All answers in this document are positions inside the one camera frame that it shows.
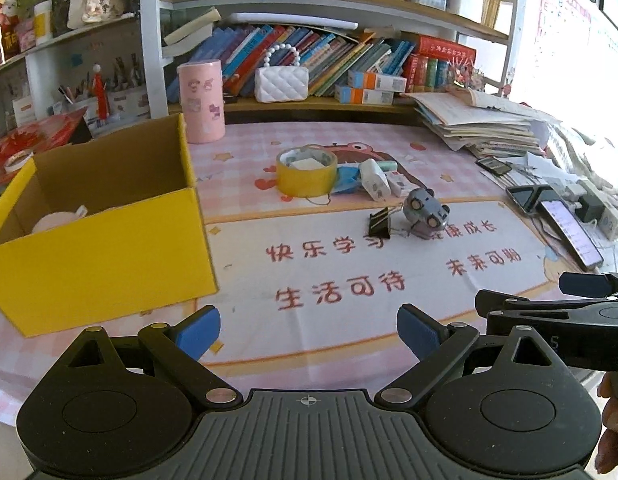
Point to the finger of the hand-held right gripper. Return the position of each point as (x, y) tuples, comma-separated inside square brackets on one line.
[(519, 305), (576, 283)]

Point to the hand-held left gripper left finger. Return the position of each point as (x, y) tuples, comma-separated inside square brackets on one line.
[(201, 332)]

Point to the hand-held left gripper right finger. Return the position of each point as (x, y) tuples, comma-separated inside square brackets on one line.
[(419, 332)]

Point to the yellow cardboard box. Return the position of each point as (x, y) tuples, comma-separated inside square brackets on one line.
[(114, 250)]

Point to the yellow tape roll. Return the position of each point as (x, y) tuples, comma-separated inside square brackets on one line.
[(304, 182)]

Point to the person's right hand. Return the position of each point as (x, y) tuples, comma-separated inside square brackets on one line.
[(616, 410)]

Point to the smartphone with lit screen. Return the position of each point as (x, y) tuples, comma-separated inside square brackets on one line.
[(569, 232)]

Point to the white power strip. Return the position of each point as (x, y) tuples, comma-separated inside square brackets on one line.
[(606, 220)]

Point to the printed cartoon desk mat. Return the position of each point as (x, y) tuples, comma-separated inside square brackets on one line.
[(339, 270)]

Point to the black binder clip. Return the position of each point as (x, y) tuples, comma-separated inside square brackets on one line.
[(381, 222)]

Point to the loose white papers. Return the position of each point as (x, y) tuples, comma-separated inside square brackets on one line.
[(564, 160)]

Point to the grey mouse toy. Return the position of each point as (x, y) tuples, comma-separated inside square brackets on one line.
[(421, 207)]

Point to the small black phone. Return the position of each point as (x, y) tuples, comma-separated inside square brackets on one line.
[(493, 165)]

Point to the small white labelled box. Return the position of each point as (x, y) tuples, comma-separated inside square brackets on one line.
[(399, 185)]

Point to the mint green eraser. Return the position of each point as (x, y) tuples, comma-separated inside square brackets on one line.
[(389, 166)]

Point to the pale round object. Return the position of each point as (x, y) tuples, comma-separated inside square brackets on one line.
[(56, 220)]

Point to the stack of papers and notebooks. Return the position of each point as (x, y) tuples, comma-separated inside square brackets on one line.
[(479, 120)]

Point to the pink checked tablecloth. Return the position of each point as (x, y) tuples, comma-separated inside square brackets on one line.
[(9, 355)]

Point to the pink cylinder container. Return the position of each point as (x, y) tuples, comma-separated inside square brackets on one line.
[(201, 105)]

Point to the small flower bouquet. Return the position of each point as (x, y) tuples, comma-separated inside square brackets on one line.
[(469, 75)]

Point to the desk organizer with pens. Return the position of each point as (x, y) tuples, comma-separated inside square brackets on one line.
[(126, 102)]

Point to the orange blue small boxes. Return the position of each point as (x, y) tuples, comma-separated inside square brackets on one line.
[(364, 95)]

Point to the white tape roll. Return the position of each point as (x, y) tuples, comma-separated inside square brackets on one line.
[(18, 161)]

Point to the red plastic packaging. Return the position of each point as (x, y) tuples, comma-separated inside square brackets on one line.
[(44, 135)]

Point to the orange and white small box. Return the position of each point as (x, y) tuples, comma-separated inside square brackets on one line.
[(376, 81)]

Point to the red dressed doll pen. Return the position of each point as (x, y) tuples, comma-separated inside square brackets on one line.
[(101, 92)]

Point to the red dictionary set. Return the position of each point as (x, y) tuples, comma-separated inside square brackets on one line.
[(439, 52)]

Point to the white box with red label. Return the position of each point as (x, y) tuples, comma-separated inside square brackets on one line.
[(23, 112)]

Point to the row of slanted colourful books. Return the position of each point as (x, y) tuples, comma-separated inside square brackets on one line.
[(334, 55)]

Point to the thick cream-paged book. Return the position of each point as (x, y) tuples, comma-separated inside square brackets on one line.
[(189, 35)]

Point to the white bookshelf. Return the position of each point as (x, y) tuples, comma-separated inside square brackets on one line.
[(151, 35)]

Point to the white corner shelf unit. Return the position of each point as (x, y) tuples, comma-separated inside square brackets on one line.
[(39, 67)]

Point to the small pink box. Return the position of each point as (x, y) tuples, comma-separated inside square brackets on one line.
[(25, 36)]

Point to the white and yellow cup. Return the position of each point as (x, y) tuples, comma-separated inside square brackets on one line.
[(43, 22)]

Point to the wall chart poster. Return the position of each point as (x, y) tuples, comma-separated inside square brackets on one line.
[(566, 15)]

